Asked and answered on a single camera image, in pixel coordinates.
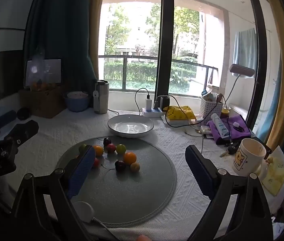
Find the light blue hanging towel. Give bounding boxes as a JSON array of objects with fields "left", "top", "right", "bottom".
[{"left": 233, "top": 28, "right": 258, "bottom": 71}]

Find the black window frame post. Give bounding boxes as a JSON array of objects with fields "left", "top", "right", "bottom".
[{"left": 156, "top": 0, "right": 175, "bottom": 101}]

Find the white desk lamp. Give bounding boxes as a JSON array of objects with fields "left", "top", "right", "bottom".
[{"left": 222, "top": 64, "right": 256, "bottom": 111}]

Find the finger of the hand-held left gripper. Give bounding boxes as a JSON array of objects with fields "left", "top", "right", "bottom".
[{"left": 5, "top": 120, "right": 39, "bottom": 147}]

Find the balcony railing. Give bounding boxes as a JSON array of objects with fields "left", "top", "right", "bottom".
[{"left": 98, "top": 55, "right": 219, "bottom": 91}]

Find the bunch of keys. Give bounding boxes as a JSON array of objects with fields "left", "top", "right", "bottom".
[{"left": 219, "top": 142, "right": 240, "bottom": 157}]

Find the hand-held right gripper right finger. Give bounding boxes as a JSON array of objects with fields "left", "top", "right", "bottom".
[{"left": 185, "top": 145, "right": 274, "bottom": 241}]

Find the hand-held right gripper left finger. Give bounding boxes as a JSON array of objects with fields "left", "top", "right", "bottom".
[{"left": 8, "top": 145, "right": 121, "bottom": 241}]

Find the dark tablet screen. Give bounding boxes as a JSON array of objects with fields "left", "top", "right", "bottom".
[{"left": 25, "top": 59, "right": 62, "bottom": 87}]

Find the yellow printed bag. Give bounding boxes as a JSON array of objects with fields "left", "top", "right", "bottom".
[{"left": 163, "top": 105, "right": 197, "bottom": 121}]

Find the plastic bag of oranges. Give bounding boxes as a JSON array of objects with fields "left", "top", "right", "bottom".
[{"left": 30, "top": 53, "right": 57, "bottom": 91}]

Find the black charger plug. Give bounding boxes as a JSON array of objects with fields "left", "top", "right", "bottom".
[{"left": 156, "top": 95, "right": 170, "bottom": 109}]

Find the round grey table mat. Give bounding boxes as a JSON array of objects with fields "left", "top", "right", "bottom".
[{"left": 55, "top": 137, "right": 177, "bottom": 228}]

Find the white spray bottle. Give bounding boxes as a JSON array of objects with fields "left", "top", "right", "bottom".
[{"left": 211, "top": 113, "right": 229, "bottom": 138}]

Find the steel thermos jug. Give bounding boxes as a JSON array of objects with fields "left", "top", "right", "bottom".
[{"left": 93, "top": 80, "right": 110, "bottom": 114}]

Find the purple pouch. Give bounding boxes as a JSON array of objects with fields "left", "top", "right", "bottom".
[{"left": 206, "top": 114, "right": 251, "bottom": 145}]

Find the white mug with bear print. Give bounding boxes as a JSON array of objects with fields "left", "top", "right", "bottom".
[{"left": 232, "top": 138, "right": 268, "bottom": 179}]

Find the blue bowl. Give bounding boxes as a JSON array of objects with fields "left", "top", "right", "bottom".
[{"left": 63, "top": 91, "right": 90, "bottom": 112}]

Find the cardboard box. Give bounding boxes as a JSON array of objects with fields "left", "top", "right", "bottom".
[{"left": 19, "top": 87, "right": 67, "bottom": 119}]

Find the yellow packet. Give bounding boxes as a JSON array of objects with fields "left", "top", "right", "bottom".
[{"left": 262, "top": 146, "right": 284, "bottom": 196}]

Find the yellow curtain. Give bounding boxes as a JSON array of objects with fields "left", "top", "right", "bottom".
[
  {"left": 262, "top": 0, "right": 284, "bottom": 151},
  {"left": 88, "top": 0, "right": 107, "bottom": 81}
]

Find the white textured tablecloth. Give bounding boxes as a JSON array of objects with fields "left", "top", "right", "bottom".
[{"left": 0, "top": 109, "right": 284, "bottom": 241}]

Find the black round speaker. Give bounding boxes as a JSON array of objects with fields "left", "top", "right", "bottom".
[{"left": 17, "top": 107, "right": 31, "bottom": 120}]

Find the white plastic basket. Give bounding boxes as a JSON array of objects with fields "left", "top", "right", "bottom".
[{"left": 199, "top": 97, "right": 224, "bottom": 125}]

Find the teal curtain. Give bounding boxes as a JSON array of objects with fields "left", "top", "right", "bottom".
[{"left": 23, "top": 0, "right": 100, "bottom": 93}]

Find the white plate with dark rim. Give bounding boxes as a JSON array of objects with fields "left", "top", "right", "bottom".
[{"left": 107, "top": 114, "right": 155, "bottom": 138}]

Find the white round charging puck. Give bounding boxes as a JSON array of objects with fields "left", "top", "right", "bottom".
[{"left": 72, "top": 201, "right": 94, "bottom": 223}]

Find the white power strip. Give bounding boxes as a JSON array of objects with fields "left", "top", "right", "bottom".
[{"left": 141, "top": 107, "right": 166, "bottom": 118}]

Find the orange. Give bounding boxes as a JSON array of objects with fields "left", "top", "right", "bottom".
[
  {"left": 123, "top": 151, "right": 137, "bottom": 165},
  {"left": 92, "top": 145, "right": 104, "bottom": 157}
]

